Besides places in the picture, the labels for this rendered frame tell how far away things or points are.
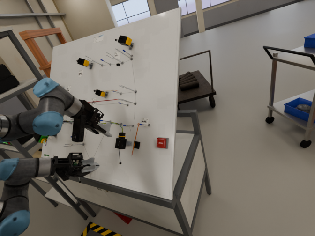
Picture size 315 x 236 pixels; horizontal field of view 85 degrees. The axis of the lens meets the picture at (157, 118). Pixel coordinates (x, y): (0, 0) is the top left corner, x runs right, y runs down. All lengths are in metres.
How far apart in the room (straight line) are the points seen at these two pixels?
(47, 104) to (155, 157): 0.57
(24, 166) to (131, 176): 0.52
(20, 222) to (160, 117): 0.67
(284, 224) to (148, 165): 1.28
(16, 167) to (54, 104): 0.28
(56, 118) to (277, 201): 1.84
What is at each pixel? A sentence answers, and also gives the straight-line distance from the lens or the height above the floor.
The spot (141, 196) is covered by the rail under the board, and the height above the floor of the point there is 0.85.
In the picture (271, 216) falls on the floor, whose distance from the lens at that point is 1.91.
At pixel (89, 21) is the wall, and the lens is 9.77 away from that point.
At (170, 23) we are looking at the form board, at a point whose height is 1.58.
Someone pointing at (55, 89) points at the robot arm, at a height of 1.54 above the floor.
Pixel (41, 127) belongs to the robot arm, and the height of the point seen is 1.48.
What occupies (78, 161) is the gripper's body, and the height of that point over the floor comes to 1.22.
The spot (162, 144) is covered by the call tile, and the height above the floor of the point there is 1.10.
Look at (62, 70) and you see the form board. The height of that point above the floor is 1.47.
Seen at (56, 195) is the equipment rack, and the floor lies 0.24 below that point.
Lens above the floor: 1.66
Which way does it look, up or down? 31 degrees down
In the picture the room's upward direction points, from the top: 18 degrees counter-clockwise
